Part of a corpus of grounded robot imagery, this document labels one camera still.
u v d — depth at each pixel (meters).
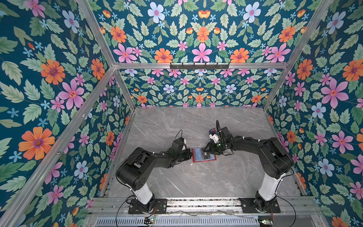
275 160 0.50
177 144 0.74
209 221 0.77
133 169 0.47
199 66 0.93
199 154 0.91
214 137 0.90
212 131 1.02
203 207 0.75
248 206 0.73
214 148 0.83
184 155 0.82
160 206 0.73
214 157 0.91
